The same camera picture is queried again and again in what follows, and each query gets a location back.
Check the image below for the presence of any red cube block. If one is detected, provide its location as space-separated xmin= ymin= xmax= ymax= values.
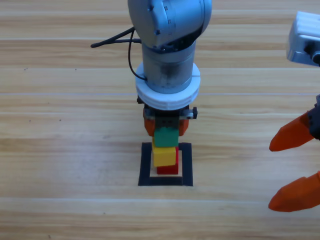
xmin=156 ymin=146 xmax=180 ymax=175

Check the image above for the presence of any black tape square outline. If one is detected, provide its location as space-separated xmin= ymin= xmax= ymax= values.
xmin=137 ymin=141 xmax=194 ymax=187

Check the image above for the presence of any yellow cube block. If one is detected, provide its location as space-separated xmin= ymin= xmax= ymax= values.
xmin=151 ymin=146 xmax=177 ymax=168

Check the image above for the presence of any white wrist flange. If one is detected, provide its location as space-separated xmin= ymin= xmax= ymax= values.
xmin=135 ymin=61 xmax=202 ymax=111

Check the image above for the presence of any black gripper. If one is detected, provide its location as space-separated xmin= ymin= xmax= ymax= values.
xmin=267 ymin=93 xmax=320 ymax=213
xmin=136 ymin=96 xmax=198 ymax=138

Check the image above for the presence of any green cube block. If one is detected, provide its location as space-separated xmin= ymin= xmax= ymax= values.
xmin=153 ymin=126 xmax=180 ymax=148

